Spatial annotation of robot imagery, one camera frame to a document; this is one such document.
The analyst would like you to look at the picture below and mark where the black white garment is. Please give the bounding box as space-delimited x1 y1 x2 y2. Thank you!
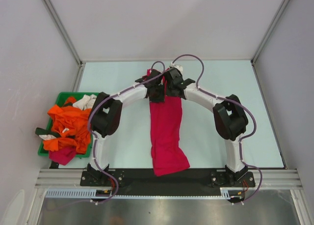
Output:
35 127 60 141

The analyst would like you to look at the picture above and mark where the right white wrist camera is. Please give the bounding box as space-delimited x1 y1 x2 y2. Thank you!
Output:
169 63 183 73

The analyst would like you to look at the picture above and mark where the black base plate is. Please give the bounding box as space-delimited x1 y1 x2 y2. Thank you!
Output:
80 168 256 197

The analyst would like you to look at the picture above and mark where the magenta t shirt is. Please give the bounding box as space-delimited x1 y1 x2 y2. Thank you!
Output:
146 67 191 177

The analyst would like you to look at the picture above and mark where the orange t shirt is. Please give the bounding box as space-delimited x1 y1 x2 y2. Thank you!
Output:
43 97 91 154

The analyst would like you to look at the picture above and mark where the white slotted cable duct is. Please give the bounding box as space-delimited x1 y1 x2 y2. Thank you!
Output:
45 188 244 199

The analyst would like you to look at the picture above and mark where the cream t shirt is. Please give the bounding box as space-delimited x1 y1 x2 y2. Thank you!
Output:
72 94 97 111

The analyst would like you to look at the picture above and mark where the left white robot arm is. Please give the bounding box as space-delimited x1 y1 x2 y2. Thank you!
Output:
87 69 164 186

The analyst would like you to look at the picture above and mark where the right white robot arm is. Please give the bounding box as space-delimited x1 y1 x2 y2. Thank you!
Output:
164 65 248 186

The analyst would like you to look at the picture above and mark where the aluminium frame rail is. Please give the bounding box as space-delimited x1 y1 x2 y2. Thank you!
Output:
35 169 303 190

